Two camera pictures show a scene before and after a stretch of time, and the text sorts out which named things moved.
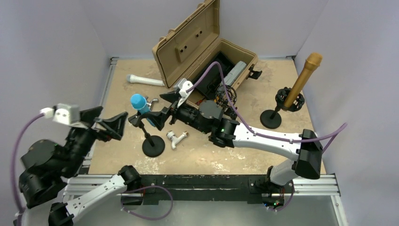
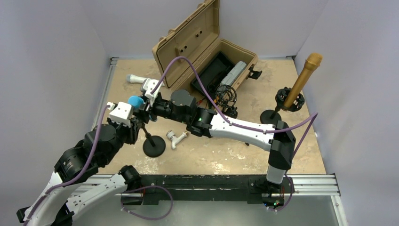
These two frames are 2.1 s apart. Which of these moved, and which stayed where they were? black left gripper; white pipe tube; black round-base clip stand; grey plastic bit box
Moved: black left gripper
Stayed: grey plastic bit box; black round-base clip stand; white pipe tube
